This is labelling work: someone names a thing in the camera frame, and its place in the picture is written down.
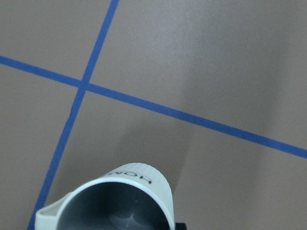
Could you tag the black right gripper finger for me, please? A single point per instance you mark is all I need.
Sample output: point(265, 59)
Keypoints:
point(181, 226)

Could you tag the white mug grey inside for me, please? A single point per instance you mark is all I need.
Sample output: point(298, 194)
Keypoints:
point(134, 196)

